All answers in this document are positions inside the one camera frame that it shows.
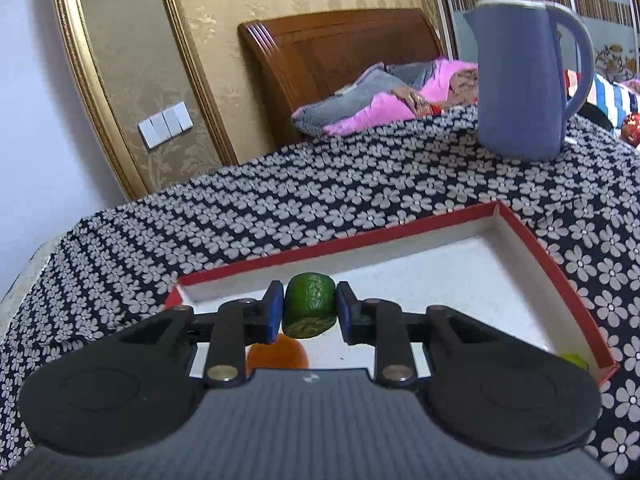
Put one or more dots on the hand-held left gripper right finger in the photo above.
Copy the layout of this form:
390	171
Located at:
345	310

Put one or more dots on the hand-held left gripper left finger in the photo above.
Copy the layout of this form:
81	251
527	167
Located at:
272	310

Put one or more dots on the green cucumber piece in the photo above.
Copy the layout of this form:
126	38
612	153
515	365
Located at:
309	310

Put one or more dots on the red cardboard box white inside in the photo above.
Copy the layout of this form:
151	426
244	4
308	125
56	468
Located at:
450	280

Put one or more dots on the orange tangerine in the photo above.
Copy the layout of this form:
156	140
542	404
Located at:
280	355

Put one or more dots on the black white floral cloth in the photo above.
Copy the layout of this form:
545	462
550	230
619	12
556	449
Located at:
300	200

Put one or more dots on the pink blanket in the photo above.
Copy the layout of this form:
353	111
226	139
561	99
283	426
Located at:
385	110

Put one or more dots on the grey folded cloth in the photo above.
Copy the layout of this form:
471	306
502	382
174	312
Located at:
360	92

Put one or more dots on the green tomato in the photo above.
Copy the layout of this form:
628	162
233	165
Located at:
575	361

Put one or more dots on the brown wooden headboard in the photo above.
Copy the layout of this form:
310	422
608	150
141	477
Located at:
325	45

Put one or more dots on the blue electric kettle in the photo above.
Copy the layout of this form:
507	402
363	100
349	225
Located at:
515	85

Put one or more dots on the red round object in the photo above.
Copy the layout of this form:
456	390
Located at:
631	127

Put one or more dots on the blue white striped cloth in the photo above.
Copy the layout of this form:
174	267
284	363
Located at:
607	92

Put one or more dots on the white wall switch panel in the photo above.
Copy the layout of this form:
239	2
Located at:
165	122

